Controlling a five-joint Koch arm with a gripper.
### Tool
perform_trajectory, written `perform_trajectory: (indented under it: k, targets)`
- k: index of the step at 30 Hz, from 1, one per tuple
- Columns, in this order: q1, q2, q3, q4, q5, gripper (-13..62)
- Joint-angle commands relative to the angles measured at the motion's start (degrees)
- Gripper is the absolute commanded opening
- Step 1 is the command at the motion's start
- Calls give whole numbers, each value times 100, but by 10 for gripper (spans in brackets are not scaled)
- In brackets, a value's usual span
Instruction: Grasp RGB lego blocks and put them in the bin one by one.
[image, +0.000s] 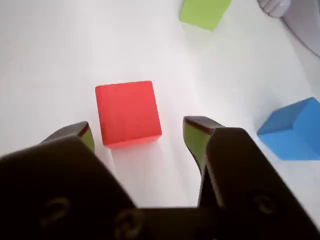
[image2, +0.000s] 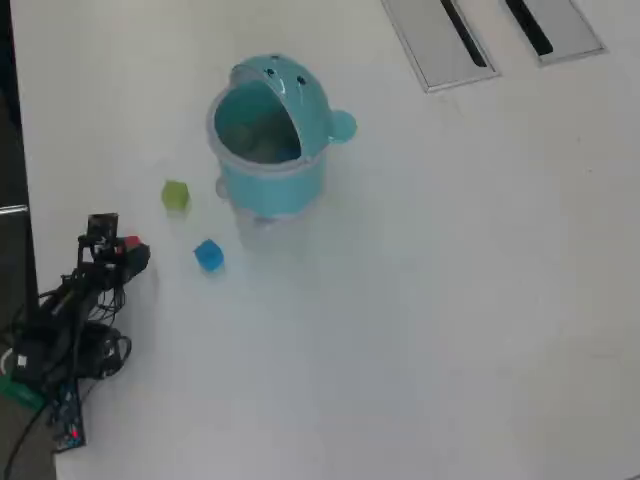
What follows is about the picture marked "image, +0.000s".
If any teal whale-shaped bin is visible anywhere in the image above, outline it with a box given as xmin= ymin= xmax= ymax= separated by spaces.
xmin=257 ymin=0 xmax=320 ymax=59

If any red cube block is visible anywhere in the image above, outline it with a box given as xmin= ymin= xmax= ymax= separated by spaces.
xmin=94 ymin=80 xmax=163 ymax=150

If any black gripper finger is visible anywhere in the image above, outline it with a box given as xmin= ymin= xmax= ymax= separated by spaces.
xmin=183 ymin=116 xmax=320 ymax=240
xmin=0 ymin=121 xmax=151 ymax=240

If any blue cube block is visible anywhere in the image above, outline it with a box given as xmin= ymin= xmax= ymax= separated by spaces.
xmin=256 ymin=96 xmax=320 ymax=161

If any green cube block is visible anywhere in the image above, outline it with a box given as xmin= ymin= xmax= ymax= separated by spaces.
xmin=179 ymin=0 xmax=233 ymax=32

